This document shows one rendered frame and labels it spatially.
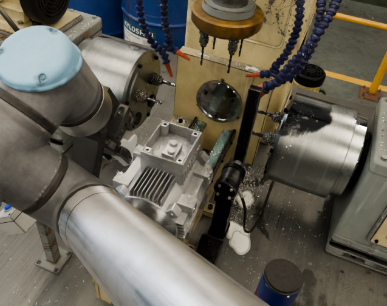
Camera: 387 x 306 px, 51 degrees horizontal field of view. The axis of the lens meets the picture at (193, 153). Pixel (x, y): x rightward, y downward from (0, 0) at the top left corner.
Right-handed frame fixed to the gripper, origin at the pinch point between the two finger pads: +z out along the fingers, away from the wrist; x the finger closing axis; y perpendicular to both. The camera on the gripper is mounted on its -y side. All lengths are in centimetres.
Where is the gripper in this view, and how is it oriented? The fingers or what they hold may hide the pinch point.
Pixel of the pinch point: (116, 161)
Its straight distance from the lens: 81.9
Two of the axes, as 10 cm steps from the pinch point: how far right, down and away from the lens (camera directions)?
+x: -9.2, -3.1, 2.1
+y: 3.6, -9.0, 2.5
